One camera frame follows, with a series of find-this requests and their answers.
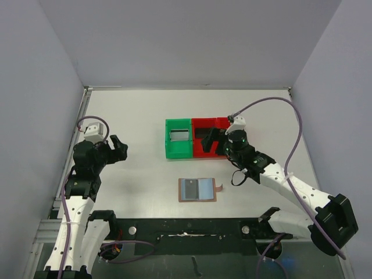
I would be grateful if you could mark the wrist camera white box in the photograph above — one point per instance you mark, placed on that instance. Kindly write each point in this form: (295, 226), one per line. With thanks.
(94, 132)
(236, 123)

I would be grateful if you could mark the right red plastic bin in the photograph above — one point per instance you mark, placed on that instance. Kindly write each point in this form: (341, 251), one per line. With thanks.
(222, 123)

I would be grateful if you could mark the brown leather card holder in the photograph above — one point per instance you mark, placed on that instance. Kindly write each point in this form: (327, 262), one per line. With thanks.
(208, 190)

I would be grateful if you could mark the red plastic bin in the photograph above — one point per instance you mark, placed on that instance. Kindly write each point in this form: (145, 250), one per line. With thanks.
(222, 123)
(197, 147)

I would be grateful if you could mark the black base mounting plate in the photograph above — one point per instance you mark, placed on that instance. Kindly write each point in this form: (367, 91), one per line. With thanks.
(213, 236)

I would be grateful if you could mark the middle red plastic bin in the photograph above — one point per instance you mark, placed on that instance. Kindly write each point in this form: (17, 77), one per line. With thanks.
(197, 147)

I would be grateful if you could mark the black card in bin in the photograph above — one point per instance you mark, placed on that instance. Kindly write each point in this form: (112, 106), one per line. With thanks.
(201, 133)

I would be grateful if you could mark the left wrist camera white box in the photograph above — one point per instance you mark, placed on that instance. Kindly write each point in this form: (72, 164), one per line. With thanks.
(94, 132)

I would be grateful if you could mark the green plastic bin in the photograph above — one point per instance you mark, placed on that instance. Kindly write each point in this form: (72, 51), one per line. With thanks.
(178, 149)

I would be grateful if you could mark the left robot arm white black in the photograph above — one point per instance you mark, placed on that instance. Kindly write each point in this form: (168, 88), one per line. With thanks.
(83, 230)

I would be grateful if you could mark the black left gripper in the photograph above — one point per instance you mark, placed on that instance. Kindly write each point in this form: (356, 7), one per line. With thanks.
(108, 149)

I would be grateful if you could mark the dark grey card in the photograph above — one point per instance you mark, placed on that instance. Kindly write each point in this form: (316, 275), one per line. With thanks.
(191, 189)

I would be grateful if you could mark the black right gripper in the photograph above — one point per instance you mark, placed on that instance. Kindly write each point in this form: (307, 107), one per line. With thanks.
(218, 142)

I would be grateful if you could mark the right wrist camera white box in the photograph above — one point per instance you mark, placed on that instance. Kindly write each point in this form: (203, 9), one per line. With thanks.
(236, 123)

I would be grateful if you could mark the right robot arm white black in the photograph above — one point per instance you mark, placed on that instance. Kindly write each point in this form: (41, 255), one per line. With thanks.
(329, 221)

